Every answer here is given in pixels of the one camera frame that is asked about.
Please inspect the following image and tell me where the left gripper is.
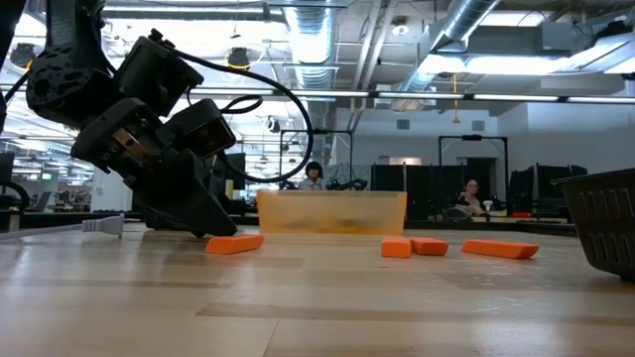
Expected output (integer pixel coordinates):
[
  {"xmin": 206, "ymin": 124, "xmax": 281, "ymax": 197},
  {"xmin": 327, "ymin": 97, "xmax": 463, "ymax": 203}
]
[{"xmin": 70, "ymin": 97, "xmax": 238, "ymax": 238}]

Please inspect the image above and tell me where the orange rubber eraser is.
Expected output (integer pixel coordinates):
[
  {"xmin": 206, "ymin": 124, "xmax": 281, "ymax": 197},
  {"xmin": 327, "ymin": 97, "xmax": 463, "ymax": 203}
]
[
  {"xmin": 380, "ymin": 236, "xmax": 413, "ymax": 259},
  {"xmin": 460, "ymin": 239, "xmax": 541, "ymax": 261},
  {"xmin": 410, "ymin": 236, "xmax": 449, "ymax": 258},
  {"xmin": 205, "ymin": 233, "xmax": 265, "ymax": 256}
]

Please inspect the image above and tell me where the black monitor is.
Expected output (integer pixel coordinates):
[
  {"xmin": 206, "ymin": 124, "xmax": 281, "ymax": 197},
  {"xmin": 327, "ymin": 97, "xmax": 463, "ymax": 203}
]
[{"xmin": 217, "ymin": 152, "xmax": 247, "ymax": 192}]

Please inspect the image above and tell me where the white pillar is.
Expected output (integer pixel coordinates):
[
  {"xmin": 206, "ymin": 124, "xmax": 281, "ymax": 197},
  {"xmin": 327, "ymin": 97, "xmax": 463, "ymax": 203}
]
[{"xmin": 90, "ymin": 168, "xmax": 135, "ymax": 213}]

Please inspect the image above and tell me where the person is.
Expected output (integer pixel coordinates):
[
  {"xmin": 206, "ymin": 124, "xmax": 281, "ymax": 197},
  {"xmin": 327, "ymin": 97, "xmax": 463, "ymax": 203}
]
[
  {"xmin": 455, "ymin": 178, "xmax": 485, "ymax": 217},
  {"xmin": 297, "ymin": 161, "xmax": 328, "ymax": 192}
]

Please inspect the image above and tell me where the orange translucent plastic bin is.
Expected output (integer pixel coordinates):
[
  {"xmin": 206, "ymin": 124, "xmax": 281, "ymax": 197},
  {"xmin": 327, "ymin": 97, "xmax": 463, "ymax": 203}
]
[{"xmin": 256, "ymin": 189, "xmax": 408, "ymax": 237}]

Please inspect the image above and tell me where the black partition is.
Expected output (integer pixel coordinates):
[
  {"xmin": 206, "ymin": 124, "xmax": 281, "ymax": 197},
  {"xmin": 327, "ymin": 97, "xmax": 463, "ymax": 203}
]
[{"xmin": 370, "ymin": 163, "xmax": 507, "ymax": 222}]

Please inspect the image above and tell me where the long horizontal light bar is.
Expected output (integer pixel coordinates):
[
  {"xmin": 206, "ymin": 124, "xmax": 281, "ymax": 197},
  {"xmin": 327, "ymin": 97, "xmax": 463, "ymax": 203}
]
[{"xmin": 188, "ymin": 84, "xmax": 635, "ymax": 104}]

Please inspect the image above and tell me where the black desk equipment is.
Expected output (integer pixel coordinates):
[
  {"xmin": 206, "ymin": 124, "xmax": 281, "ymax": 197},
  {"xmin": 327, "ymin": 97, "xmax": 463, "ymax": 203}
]
[{"xmin": 509, "ymin": 164, "xmax": 589, "ymax": 219}]

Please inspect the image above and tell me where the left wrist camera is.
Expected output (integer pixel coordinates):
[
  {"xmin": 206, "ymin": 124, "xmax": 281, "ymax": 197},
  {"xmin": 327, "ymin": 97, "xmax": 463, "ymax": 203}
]
[{"xmin": 166, "ymin": 97, "xmax": 238, "ymax": 161}]

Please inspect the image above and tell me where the white USB cable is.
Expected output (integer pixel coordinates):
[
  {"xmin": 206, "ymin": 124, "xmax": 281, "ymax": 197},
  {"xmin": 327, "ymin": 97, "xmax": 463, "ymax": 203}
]
[{"xmin": 0, "ymin": 214, "xmax": 125, "ymax": 243}]

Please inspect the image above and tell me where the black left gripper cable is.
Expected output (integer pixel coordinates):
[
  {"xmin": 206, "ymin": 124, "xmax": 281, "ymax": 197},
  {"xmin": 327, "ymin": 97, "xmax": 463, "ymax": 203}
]
[{"xmin": 163, "ymin": 42, "xmax": 315, "ymax": 184}]

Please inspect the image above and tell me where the black ceiling camera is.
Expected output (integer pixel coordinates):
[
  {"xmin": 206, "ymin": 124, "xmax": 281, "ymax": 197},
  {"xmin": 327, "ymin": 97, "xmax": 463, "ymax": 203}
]
[
  {"xmin": 226, "ymin": 47, "xmax": 252, "ymax": 70},
  {"xmin": 9, "ymin": 43, "xmax": 37, "ymax": 69}
]

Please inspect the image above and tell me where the black rig frame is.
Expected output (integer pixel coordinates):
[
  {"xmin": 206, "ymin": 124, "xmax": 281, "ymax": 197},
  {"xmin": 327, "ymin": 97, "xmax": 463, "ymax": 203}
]
[
  {"xmin": 279, "ymin": 129, "xmax": 354, "ymax": 192},
  {"xmin": 438, "ymin": 134, "xmax": 510, "ymax": 199}
]

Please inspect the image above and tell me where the ribbed round air duct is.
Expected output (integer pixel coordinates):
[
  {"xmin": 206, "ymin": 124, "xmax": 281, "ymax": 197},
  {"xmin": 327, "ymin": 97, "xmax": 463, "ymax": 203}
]
[{"xmin": 283, "ymin": 0, "xmax": 343, "ymax": 168}]

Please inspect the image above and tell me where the yellow hanging cord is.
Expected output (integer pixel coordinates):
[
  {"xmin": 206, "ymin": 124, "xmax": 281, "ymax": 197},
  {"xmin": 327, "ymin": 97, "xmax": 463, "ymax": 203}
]
[{"xmin": 450, "ymin": 73, "xmax": 460, "ymax": 125}]

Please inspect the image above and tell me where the slanted round air duct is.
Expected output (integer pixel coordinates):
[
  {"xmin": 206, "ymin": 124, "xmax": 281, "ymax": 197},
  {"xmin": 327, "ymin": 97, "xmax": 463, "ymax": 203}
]
[{"xmin": 396, "ymin": 0, "xmax": 500, "ymax": 93}]

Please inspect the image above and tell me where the grey rectangular air duct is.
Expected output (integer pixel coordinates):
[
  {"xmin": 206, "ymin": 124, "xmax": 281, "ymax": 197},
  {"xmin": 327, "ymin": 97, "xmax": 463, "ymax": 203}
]
[{"xmin": 465, "ymin": 22, "xmax": 635, "ymax": 75}]

